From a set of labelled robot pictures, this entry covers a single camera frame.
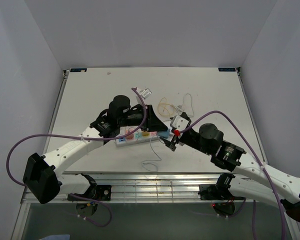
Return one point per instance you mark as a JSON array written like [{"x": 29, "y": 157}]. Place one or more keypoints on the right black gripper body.
[{"x": 190, "y": 139}]

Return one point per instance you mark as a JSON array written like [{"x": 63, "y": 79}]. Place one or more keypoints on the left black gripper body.
[{"x": 136, "y": 118}]

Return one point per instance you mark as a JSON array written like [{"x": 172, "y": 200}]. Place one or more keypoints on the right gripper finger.
[
  {"x": 171, "y": 144},
  {"x": 186, "y": 117}
]

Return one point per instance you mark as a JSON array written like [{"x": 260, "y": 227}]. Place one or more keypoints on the blue charger plug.
[{"x": 164, "y": 134}]

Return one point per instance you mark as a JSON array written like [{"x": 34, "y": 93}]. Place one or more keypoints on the yellow charger plug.
[{"x": 145, "y": 134}]

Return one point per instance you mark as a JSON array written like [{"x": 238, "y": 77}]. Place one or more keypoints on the white colourful power strip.
[{"x": 138, "y": 139}]

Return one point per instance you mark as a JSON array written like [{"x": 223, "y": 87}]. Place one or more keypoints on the pink charger plug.
[{"x": 130, "y": 134}]

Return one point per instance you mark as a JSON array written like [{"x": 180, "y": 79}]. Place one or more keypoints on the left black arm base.
[{"x": 100, "y": 192}]

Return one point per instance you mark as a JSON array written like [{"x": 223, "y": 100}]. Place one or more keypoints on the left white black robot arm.
[{"x": 44, "y": 174}]

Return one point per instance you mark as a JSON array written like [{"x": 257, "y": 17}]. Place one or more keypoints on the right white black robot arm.
[{"x": 247, "y": 176}]

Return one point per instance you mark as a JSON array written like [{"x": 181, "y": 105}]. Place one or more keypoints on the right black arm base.
[{"x": 215, "y": 192}]

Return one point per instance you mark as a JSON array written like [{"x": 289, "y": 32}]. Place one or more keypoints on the right blue corner label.
[{"x": 226, "y": 69}]

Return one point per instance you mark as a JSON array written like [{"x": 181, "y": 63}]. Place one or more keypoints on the blue corner label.
[
  {"x": 226, "y": 69},
  {"x": 78, "y": 70}
]

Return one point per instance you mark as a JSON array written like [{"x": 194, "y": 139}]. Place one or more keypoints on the left blue corner label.
[{"x": 78, "y": 70}]

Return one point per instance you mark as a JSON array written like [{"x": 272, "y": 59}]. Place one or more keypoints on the blue cloth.
[{"x": 57, "y": 237}]

